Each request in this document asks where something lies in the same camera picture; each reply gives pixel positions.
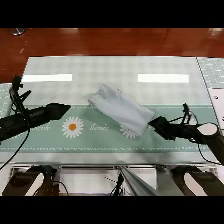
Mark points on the light blue shirt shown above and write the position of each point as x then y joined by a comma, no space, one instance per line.
121,108

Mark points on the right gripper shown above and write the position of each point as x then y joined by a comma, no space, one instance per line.
165,128

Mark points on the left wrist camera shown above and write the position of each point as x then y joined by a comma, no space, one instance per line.
18,95

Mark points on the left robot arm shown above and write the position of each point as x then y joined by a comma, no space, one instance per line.
23,121

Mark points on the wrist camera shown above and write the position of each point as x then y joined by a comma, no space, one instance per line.
18,95
186,115

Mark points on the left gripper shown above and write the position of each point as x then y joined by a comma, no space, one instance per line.
56,110

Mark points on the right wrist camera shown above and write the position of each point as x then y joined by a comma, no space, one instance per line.
186,115

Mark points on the silver frame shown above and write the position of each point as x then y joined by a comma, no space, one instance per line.
140,183

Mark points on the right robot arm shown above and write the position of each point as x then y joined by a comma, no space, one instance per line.
210,136

